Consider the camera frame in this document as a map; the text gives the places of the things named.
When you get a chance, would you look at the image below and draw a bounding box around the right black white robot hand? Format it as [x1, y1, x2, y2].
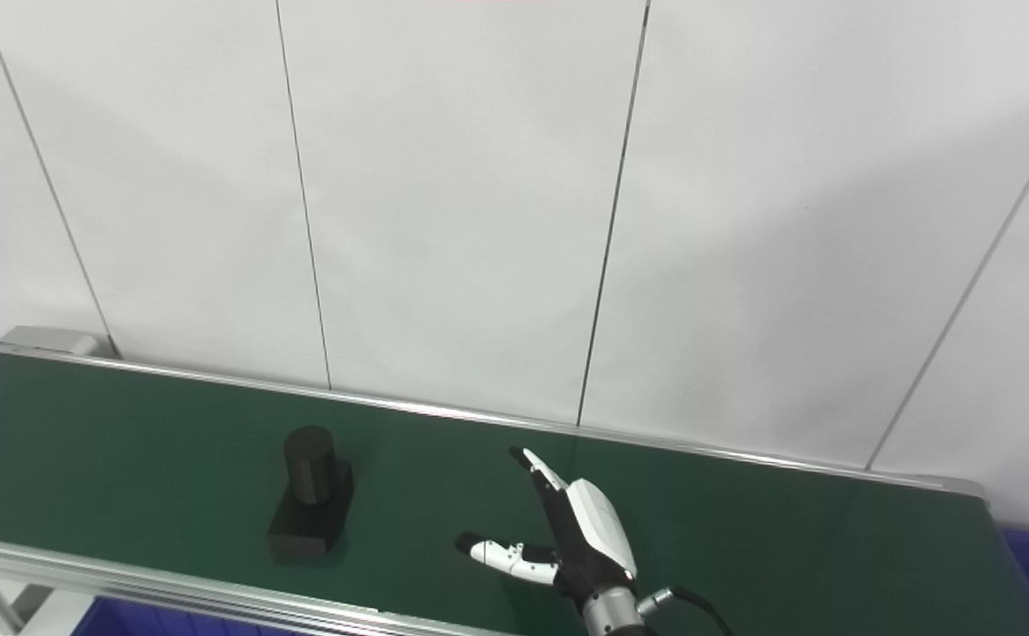
[455, 447, 639, 604]

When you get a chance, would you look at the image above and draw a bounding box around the black cylinder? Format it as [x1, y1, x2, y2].
[269, 426, 355, 559]

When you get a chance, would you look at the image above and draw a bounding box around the green conveyor belt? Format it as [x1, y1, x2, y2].
[0, 325, 1029, 636]

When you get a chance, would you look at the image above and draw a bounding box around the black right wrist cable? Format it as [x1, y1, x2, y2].
[638, 586, 734, 636]

